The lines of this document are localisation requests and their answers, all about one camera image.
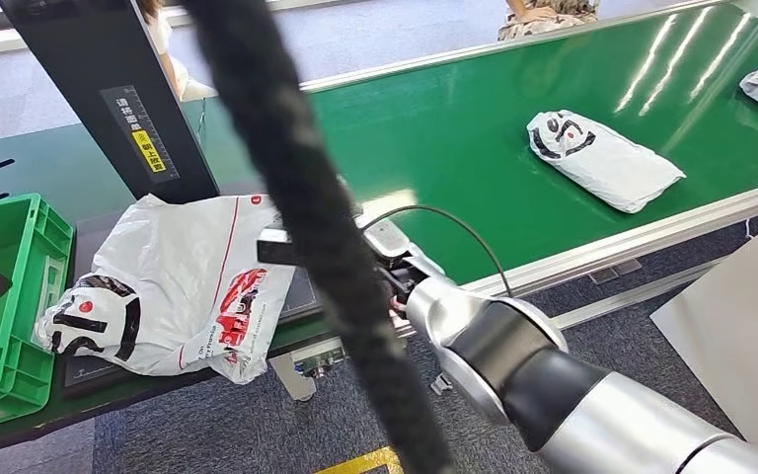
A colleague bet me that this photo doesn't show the thick black braided hose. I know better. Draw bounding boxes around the thick black braided hose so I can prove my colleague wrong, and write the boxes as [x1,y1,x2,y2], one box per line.
[179,0,455,474]

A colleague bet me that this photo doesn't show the white conveyor support leg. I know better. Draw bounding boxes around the white conveyor support leg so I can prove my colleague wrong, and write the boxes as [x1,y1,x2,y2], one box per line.
[267,337,347,402]

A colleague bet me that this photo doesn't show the black weighing device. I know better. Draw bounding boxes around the black weighing device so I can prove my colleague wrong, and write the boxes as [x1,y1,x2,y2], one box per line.
[0,0,325,402]

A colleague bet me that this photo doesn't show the small white face-print package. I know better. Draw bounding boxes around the small white face-print package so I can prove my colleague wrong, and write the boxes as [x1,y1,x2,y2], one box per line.
[525,109,688,215]

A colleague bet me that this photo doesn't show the yellow floor tape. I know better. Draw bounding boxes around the yellow floor tape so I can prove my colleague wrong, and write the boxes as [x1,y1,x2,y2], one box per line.
[315,446,407,474]

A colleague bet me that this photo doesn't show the large white plastic package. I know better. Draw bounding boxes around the large white plastic package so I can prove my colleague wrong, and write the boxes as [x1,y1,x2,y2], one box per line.
[32,193,298,386]

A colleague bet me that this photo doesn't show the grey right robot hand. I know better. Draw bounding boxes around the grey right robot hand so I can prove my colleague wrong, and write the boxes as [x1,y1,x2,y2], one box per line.
[378,258,429,329]

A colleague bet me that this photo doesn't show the person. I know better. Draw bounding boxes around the person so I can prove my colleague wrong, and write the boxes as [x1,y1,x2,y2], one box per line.
[497,0,601,41]
[133,0,220,103]

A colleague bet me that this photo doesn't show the white panel board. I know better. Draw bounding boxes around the white panel board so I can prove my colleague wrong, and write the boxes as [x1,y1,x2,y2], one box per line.
[649,207,758,459]

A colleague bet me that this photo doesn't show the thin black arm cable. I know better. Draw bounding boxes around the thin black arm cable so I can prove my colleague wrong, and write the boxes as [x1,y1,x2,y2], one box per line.
[360,204,514,299]

